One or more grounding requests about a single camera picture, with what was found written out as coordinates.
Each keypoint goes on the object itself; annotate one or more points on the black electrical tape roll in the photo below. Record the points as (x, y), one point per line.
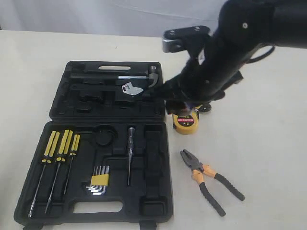
(187, 107)

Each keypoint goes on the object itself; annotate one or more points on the yellow tape measure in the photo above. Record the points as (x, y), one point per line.
(186, 124)

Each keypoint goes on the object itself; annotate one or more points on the large yellow black screwdriver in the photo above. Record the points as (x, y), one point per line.
(46, 160)

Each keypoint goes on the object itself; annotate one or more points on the clear tester screwdriver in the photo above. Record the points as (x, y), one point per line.
(130, 147)

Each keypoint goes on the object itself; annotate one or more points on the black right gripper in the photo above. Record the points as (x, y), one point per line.
(208, 73)

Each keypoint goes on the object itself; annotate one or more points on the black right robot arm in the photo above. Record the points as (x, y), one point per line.
(254, 24)

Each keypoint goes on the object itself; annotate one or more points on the claw hammer black handle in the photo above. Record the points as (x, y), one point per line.
(152, 77)

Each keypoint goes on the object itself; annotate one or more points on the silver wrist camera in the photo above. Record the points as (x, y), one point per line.
(190, 39)

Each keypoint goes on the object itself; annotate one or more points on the silver adjustable wrench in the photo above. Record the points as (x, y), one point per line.
(127, 88)

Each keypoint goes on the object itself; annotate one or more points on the small yellow black screwdriver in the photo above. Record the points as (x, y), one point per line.
(72, 154)

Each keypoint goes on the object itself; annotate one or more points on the medium yellow black screwdriver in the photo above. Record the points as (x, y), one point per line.
(60, 158)

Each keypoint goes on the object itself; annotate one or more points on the black plastic tool case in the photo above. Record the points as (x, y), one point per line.
(102, 119)

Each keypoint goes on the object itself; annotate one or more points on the hex key set yellow holder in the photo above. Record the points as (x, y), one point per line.
(99, 181)

